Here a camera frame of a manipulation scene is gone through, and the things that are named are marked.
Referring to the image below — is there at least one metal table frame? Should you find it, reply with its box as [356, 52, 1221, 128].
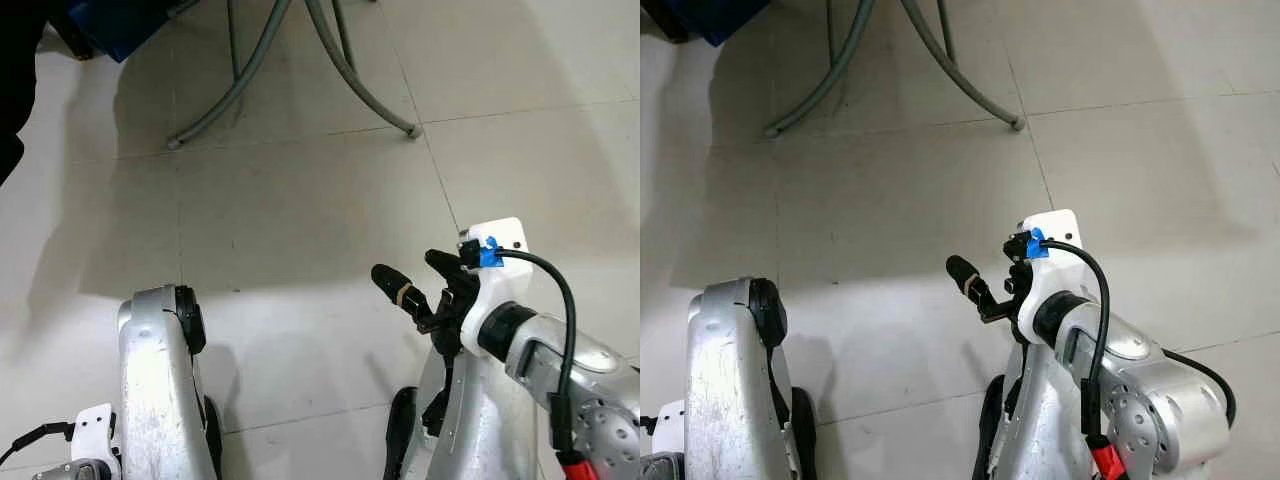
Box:
[765, 0, 1026, 139]
[165, 0, 423, 151]

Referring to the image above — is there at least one blue fabric item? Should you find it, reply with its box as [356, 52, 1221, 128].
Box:
[690, 0, 801, 46]
[65, 0, 191, 63]

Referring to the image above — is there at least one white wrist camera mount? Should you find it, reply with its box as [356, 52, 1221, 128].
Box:
[1005, 208, 1086, 341]
[72, 403, 121, 476]
[455, 218, 529, 356]
[650, 400, 691, 456]

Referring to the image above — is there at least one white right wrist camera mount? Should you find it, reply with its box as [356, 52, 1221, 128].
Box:
[455, 218, 529, 356]
[1005, 208, 1086, 341]

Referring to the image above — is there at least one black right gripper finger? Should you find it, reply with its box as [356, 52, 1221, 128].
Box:
[371, 264, 434, 323]
[946, 255, 994, 309]
[425, 248, 481, 297]

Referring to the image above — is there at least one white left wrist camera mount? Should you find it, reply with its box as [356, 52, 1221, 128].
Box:
[72, 403, 121, 476]
[650, 400, 691, 456]

